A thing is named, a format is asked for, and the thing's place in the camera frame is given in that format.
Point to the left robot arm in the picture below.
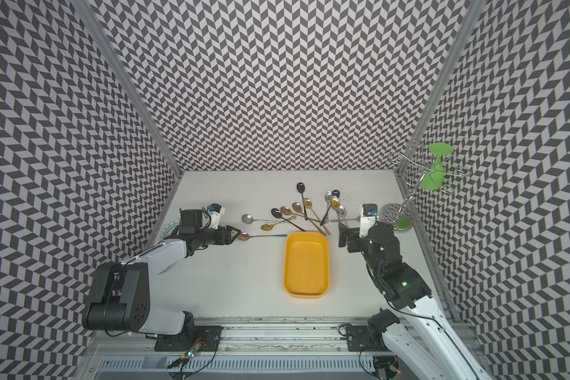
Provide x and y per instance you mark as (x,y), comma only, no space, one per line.
(119,297)

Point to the green plastic goblet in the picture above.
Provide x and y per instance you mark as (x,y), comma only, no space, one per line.
(432,177)

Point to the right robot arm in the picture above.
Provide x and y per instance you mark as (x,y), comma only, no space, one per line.
(414,327)

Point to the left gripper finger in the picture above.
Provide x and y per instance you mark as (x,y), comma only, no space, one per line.
(230,231)
(228,240)

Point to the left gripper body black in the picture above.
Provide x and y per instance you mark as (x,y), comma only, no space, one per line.
(210,236)

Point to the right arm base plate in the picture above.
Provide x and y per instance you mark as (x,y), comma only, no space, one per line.
(359,338)

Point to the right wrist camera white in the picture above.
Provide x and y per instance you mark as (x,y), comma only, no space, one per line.
(367,219)

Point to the aluminium rail frame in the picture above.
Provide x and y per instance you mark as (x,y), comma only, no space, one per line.
(252,348)

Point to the ornate gold small spoon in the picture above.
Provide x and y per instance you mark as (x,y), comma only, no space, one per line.
(270,226)

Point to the gold bowl ornate spoon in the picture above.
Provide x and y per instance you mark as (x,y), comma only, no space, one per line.
(335,204)

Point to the yellow storage box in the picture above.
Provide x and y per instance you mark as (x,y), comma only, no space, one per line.
(306,273)

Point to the silver spoon left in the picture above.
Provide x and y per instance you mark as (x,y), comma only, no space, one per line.
(249,219)

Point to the silver spoon upright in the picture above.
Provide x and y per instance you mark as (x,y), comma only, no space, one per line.
(328,199)

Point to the rose gold spoon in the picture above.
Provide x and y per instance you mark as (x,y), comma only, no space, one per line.
(297,207)

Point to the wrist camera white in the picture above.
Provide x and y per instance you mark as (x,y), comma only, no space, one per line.
(215,212)
(367,219)

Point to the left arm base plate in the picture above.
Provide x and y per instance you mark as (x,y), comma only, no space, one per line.
(209,336)

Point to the silver spoon ornate handle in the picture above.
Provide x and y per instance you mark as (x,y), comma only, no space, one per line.
(341,211)

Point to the silver spoon far right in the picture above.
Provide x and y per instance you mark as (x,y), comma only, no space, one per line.
(346,220)

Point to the purple spoon right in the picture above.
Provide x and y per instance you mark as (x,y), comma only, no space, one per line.
(335,192)

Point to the purple spoon long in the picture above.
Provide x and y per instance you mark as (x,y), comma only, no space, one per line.
(301,189)

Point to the chrome cup holder rack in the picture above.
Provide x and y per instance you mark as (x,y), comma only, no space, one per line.
(388,211)

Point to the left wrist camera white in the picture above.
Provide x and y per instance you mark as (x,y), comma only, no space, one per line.
(215,212)

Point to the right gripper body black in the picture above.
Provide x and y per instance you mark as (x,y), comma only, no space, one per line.
(360,245)

